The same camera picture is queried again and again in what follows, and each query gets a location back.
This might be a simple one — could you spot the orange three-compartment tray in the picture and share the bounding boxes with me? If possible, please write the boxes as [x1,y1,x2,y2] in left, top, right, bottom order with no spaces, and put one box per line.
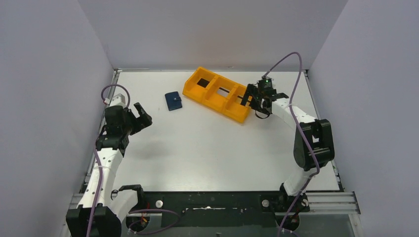
[182,67,251,123]

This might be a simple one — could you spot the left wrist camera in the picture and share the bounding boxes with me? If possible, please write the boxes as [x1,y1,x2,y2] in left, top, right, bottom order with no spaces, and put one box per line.
[103,94,127,108]

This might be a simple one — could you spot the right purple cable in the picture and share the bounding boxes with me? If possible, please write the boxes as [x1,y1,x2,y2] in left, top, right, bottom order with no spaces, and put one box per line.
[261,51,321,237]

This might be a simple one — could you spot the aluminium frame rail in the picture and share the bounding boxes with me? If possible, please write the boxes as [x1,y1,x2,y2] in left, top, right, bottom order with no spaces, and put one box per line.
[304,192,361,215]

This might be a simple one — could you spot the blue leather card holder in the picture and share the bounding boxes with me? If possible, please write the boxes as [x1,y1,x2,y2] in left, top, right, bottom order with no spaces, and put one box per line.
[165,91,182,111]

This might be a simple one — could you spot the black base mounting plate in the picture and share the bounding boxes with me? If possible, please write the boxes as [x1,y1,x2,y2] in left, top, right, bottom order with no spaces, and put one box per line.
[134,191,310,228]

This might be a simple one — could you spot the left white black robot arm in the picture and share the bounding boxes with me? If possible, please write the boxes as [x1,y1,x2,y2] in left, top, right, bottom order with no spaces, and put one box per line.
[66,103,152,237]

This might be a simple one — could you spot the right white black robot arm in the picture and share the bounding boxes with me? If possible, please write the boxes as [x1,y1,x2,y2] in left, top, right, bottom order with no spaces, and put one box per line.
[241,83,335,211]

